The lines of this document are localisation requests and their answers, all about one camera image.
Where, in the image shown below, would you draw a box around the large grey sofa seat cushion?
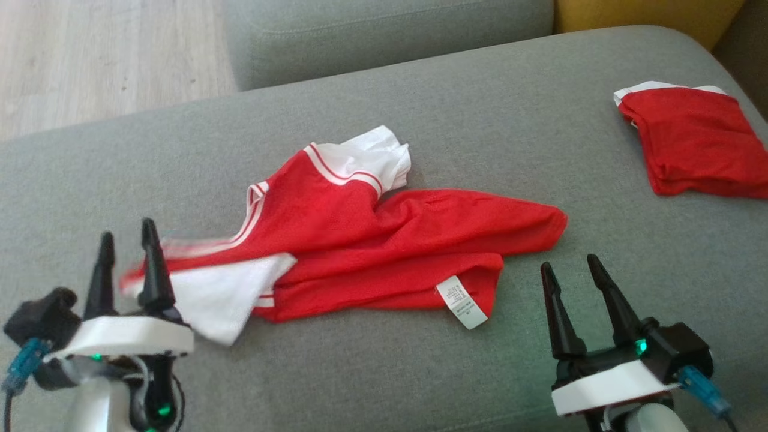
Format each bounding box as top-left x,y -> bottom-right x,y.
0,25 -> 768,432

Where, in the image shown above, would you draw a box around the red white mesh basketball jersey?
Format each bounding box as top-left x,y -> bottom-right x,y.
120,125 -> 569,347

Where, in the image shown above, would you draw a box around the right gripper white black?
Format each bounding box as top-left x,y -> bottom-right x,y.
540,254 -> 679,418

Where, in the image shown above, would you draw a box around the blue camera cable plug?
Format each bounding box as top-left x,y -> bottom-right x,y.
2,337 -> 52,395
678,365 -> 734,419

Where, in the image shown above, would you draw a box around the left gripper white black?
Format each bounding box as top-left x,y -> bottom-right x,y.
45,217 -> 196,430

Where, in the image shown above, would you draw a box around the blue left camera cable plug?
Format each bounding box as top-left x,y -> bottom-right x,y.
2,337 -> 52,395

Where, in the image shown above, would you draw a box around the dark grey sofa backrest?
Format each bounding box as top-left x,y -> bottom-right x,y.
711,0 -> 768,121

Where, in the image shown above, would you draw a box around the small grey sofa cushion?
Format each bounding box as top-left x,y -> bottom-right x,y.
222,0 -> 556,92

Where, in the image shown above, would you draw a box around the yellow pillow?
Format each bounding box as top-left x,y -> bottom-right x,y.
555,0 -> 748,52

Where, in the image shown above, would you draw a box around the red shorts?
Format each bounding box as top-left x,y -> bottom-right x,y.
613,81 -> 768,200

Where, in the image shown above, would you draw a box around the blue right camera cable plug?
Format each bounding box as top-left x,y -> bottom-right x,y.
678,365 -> 734,419

